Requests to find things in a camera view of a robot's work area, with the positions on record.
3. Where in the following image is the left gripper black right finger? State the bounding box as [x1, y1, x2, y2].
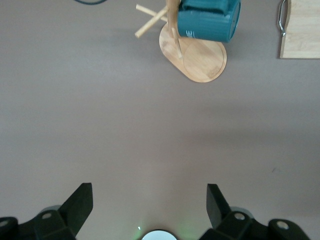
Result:
[199, 183, 309, 240]

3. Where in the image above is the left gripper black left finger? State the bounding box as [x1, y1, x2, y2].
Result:
[0, 182, 94, 240]

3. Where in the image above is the dark green cup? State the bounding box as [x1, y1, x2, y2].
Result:
[176, 0, 242, 44]

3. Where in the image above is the wooden mug rack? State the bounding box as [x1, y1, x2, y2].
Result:
[134, 0, 228, 83]

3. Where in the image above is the bamboo cutting board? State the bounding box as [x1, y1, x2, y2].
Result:
[277, 0, 320, 60]

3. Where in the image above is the black looped cable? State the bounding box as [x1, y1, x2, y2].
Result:
[73, 0, 107, 6]

